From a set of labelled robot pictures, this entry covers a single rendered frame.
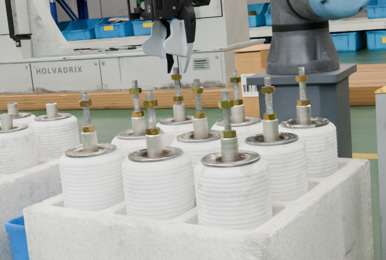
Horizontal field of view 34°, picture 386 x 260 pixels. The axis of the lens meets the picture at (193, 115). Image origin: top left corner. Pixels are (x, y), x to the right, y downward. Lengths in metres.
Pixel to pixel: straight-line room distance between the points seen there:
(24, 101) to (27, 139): 2.28
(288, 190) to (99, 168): 0.26
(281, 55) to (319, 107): 0.13
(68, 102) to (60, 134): 2.04
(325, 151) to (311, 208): 0.16
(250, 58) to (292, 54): 0.82
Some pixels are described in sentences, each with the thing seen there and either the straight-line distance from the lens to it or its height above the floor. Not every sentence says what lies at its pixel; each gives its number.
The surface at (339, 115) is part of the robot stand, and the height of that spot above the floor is 0.21.
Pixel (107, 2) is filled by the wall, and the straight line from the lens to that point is 10.83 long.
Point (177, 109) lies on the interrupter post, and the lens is 1.11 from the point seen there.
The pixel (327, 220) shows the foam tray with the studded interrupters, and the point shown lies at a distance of 0.90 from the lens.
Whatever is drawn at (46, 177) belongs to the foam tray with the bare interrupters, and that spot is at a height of 0.16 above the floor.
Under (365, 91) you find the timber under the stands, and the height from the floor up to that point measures 0.06.
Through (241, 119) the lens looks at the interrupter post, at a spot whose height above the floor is 0.26.
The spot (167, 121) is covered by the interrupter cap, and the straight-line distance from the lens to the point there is 1.11.
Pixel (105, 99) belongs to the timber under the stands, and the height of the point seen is 0.05.
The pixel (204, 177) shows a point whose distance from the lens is 0.77.
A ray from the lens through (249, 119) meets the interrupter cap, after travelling 1.07.
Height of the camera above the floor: 0.44
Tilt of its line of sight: 9 degrees down
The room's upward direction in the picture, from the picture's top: 5 degrees counter-clockwise
